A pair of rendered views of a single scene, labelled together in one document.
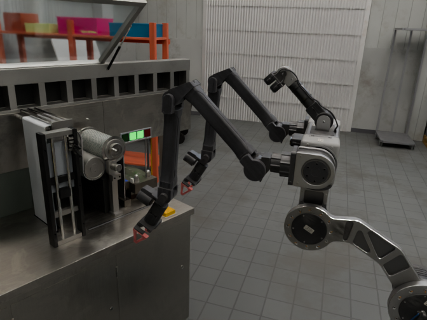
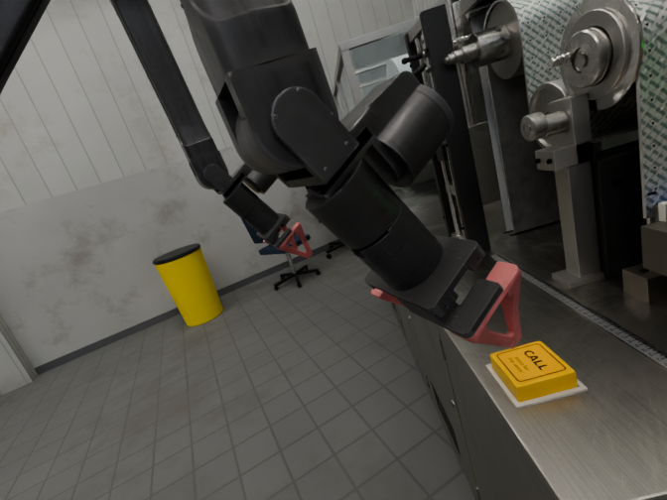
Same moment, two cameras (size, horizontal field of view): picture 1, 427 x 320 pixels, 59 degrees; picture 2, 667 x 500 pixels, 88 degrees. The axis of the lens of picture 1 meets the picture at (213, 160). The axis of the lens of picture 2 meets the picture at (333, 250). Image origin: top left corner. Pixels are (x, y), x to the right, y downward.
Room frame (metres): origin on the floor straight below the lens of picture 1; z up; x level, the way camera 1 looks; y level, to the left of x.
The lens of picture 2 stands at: (2.04, -0.12, 1.24)
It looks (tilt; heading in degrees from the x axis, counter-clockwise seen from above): 16 degrees down; 142
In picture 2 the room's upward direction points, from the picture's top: 18 degrees counter-clockwise
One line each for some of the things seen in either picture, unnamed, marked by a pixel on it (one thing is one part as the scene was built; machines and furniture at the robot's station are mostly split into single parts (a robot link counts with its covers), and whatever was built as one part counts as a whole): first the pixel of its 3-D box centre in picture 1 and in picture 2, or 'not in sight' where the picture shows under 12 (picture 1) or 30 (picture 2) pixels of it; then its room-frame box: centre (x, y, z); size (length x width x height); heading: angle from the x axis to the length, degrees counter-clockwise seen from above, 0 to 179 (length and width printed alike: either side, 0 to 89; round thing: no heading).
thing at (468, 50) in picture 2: not in sight; (459, 56); (1.66, 0.63, 1.34); 0.06 x 0.03 x 0.03; 49
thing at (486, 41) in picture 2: not in sight; (487, 47); (1.70, 0.68, 1.34); 0.06 x 0.06 x 0.06; 49
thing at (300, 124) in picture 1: (298, 129); not in sight; (1.70, -0.39, 1.45); 0.09 x 0.08 x 0.12; 163
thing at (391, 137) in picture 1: (404, 89); not in sight; (6.53, -3.21, 0.98); 0.72 x 0.61 x 1.95; 163
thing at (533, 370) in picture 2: (166, 211); (530, 369); (1.87, 0.25, 0.91); 0.07 x 0.07 x 0.02; 49
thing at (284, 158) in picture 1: (283, 164); not in sight; (1.22, -0.24, 1.45); 0.09 x 0.08 x 0.12; 163
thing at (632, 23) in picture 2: (114, 149); (596, 56); (1.90, 0.53, 1.25); 0.15 x 0.01 x 0.15; 139
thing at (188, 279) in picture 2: not in sight; (191, 285); (-1.63, 0.82, 0.37); 0.47 x 0.47 x 0.74
